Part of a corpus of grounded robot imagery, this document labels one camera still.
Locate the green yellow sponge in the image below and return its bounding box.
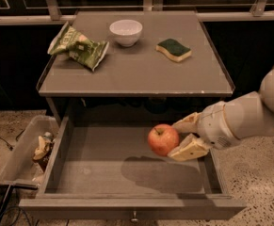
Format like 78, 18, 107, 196
155, 39, 192, 63

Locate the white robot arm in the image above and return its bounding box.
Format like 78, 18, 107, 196
168, 66, 274, 161

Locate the open grey top drawer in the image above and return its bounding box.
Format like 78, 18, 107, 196
20, 117, 246, 221

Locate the green chip bag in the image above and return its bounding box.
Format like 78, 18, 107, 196
47, 23, 109, 72

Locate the snack package in bin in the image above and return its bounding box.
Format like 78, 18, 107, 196
32, 132, 55, 171

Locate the red apple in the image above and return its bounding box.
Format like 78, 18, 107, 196
148, 124, 180, 156

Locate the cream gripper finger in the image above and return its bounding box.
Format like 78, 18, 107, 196
172, 112, 201, 133
168, 134, 211, 162

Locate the black cable on floor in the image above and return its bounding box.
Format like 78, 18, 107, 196
0, 131, 15, 152

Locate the white bowl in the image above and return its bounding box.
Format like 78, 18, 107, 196
109, 20, 143, 47

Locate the metal drawer knob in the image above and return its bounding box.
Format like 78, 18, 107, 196
130, 211, 138, 223

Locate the grey cabinet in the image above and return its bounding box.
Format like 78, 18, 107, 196
38, 11, 234, 120

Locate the metal window railing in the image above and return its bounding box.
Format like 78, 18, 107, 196
0, 0, 274, 26

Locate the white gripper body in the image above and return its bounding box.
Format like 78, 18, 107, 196
197, 101, 240, 149

